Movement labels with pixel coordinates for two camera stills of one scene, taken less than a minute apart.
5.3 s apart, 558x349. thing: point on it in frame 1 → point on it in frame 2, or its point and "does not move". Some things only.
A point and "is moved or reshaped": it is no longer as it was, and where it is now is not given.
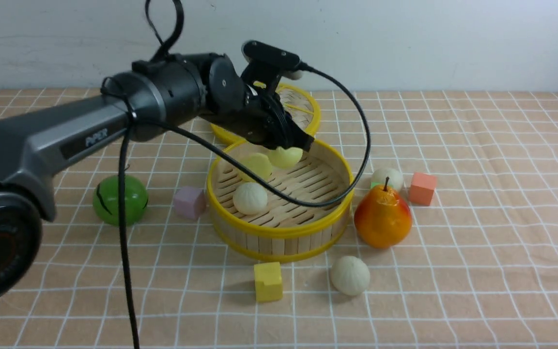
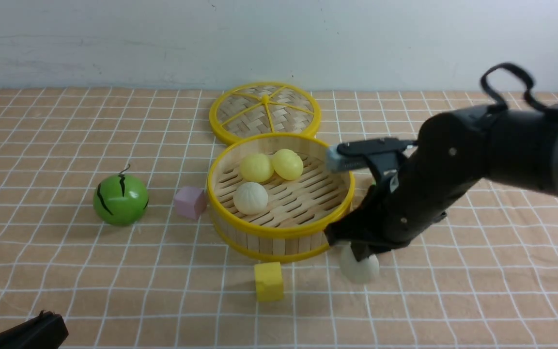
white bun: (349, 275) → (364, 271)
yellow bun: (259, 163) does not move
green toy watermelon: (105, 201) does not move
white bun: (250, 198) does not move
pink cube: (190, 201) does not move
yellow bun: (285, 158) is moved or reshaped
